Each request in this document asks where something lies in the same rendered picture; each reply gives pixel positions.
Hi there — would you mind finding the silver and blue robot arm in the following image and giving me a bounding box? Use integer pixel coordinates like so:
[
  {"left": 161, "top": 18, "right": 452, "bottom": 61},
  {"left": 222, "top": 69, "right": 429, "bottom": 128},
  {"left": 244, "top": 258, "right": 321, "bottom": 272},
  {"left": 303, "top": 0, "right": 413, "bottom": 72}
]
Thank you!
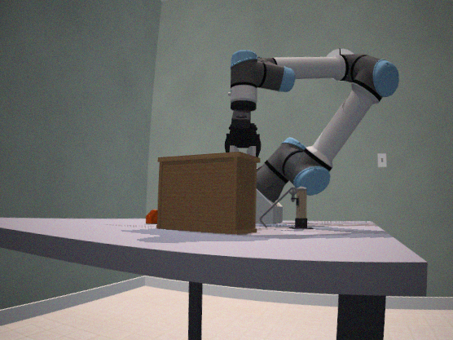
[{"left": 228, "top": 50, "right": 399, "bottom": 203}]

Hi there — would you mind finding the orange flat bar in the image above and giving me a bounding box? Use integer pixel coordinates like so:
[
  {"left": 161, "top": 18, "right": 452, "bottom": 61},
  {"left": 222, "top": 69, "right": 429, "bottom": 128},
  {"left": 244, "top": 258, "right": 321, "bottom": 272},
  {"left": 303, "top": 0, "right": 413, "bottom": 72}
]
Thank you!
[{"left": 146, "top": 210, "right": 157, "bottom": 224}]

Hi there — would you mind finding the brown wooden cabinet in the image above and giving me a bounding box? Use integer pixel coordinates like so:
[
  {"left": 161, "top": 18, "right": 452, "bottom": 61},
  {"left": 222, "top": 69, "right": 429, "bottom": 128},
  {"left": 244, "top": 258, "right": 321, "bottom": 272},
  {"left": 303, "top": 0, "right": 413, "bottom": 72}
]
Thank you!
[{"left": 156, "top": 152, "right": 260, "bottom": 235}]

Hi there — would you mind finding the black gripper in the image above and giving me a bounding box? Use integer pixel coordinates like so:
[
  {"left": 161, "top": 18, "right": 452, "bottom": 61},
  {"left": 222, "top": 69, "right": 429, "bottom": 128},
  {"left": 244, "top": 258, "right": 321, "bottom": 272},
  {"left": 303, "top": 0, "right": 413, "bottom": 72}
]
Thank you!
[{"left": 225, "top": 100, "right": 261, "bottom": 157}]

